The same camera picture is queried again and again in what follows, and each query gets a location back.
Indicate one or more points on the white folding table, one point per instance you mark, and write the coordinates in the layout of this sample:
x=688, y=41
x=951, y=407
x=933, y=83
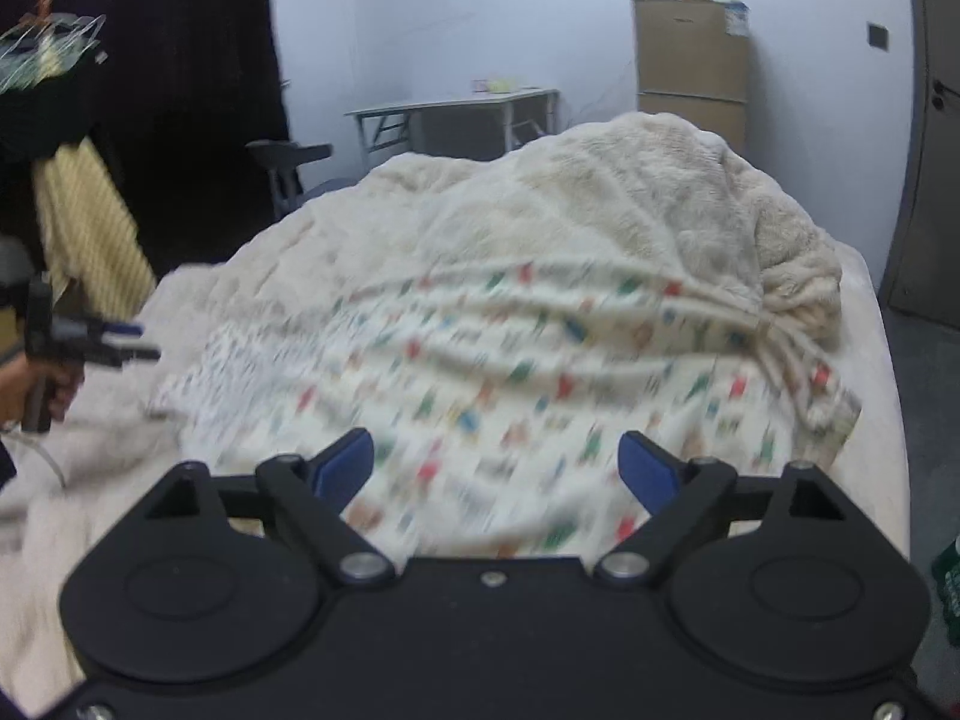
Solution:
x=450, y=106

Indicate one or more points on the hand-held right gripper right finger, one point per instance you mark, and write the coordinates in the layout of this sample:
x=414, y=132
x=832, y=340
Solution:
x=649, y=472

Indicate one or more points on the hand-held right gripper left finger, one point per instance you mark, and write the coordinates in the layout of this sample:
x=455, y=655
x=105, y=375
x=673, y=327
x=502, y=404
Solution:
x=345, y=465

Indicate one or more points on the person's left hand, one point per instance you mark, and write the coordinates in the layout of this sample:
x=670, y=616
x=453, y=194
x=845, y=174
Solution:
x=66, y=394

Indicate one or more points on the yellow checked cloth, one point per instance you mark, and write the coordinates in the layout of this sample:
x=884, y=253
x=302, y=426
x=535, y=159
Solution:
x=90, y=225

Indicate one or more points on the black curtain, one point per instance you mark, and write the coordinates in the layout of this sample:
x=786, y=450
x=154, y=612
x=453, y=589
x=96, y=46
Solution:
x=172, y=90

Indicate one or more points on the green bottle pack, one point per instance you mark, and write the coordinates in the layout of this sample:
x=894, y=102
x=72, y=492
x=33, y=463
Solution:
x=946, y=585

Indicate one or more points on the yellow box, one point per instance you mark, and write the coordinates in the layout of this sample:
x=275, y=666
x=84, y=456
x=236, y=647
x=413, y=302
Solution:
x=501, y=85

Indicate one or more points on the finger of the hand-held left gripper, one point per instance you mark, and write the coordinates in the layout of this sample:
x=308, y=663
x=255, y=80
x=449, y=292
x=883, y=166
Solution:
x=127, y=355
x=112, y=330

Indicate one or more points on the grey door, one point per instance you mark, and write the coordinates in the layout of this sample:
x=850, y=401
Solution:
x=930, y=127

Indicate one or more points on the white bed mattress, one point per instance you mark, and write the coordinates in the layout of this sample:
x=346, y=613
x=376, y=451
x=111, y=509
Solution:
x=877, y=360

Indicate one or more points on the black wall switch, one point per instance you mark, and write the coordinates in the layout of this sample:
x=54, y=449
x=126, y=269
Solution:
x=877, y=35

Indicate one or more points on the animal print cream garment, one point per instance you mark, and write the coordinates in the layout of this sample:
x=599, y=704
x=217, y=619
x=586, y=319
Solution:
x=487, y=360

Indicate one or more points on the fluffy cream blanket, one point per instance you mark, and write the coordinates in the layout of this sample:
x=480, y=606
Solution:
x=600, y=187

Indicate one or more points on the dark grey chair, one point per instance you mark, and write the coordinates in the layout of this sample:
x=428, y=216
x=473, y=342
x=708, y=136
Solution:
x=289, y=161

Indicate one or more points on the small brown fridge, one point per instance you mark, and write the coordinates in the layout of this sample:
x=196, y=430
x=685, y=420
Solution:
x=690, y=67

